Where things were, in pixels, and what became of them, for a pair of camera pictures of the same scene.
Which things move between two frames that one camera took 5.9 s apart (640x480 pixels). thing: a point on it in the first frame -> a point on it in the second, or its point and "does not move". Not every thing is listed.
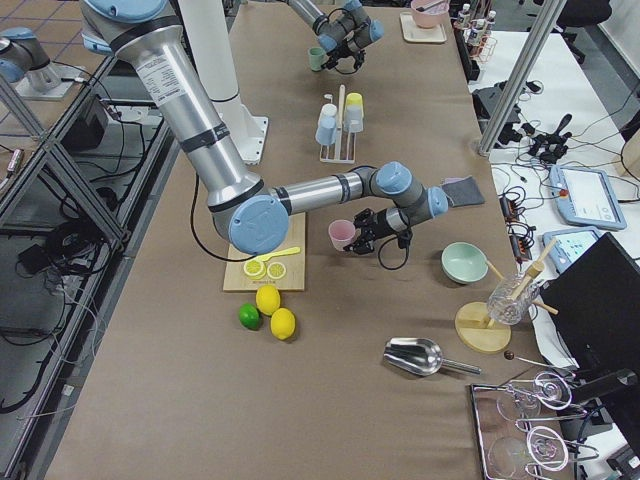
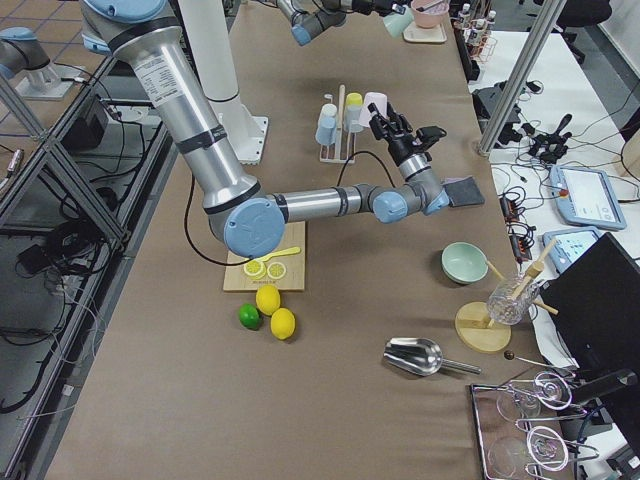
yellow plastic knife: [282, 252] does not move
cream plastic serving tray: [413, 33] does not move
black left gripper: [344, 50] -> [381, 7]
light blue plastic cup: [326, 130] does not move
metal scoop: [421, 356] does not move
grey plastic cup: [353, 118] does not move
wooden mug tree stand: [474, 326] does not move
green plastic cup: [316, 55] -> [396, 22]
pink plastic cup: [341, 233] -> [379, 99]
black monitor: [595, 301] does not move
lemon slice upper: [276, 270] does not move
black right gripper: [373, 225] -> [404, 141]
